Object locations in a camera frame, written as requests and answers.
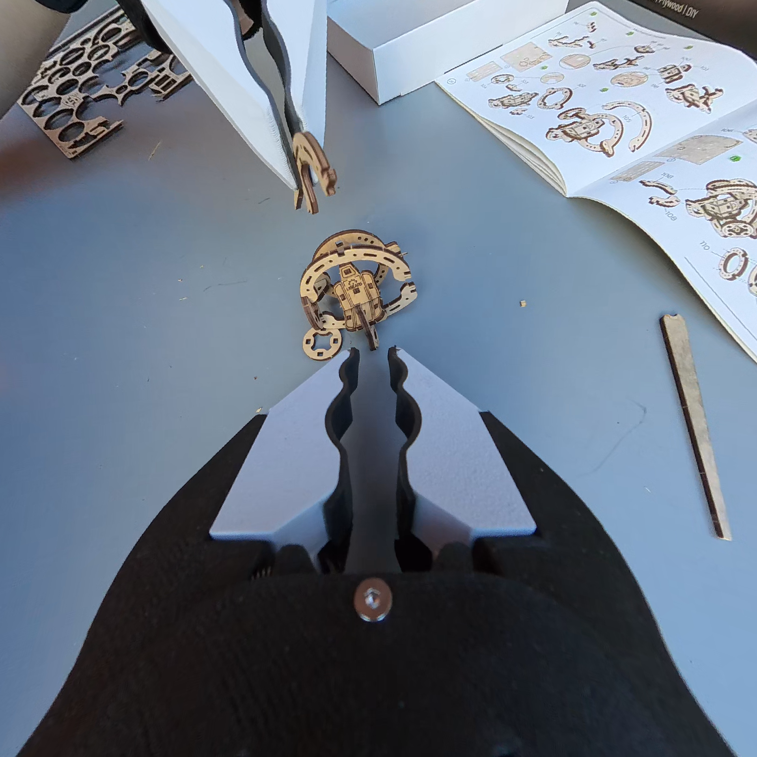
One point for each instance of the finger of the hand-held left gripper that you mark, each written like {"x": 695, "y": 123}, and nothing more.
{"x": 207, "y": 53}
{"x": 304, "y": 59}

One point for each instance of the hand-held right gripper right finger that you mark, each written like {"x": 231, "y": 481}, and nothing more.
{"x": 467, "y": 473}

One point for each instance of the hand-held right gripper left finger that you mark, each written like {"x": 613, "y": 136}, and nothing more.
{"x": 278, "y": 473}

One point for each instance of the wooden horseshoe model part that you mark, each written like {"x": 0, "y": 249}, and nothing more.
{"x": 316, "y": 155}

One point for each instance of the small wooden robot model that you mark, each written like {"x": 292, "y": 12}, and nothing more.
{"x": 355, "y": 293}

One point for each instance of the dark model kit box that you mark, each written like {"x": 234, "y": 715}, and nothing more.
{"x": 709, "y": 23}

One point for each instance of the white cardboard box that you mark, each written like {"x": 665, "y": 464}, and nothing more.
{"x": 414, "y": 47}

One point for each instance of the laser-cut plywood sheet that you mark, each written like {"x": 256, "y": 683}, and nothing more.
{"x": 94, "y": 139}

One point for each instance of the flat wooden stick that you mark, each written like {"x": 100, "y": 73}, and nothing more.
{"x": 689, "y": 408}

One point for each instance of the open instruction booklet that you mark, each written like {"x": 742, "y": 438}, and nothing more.
{"x": 650, "y": 148}

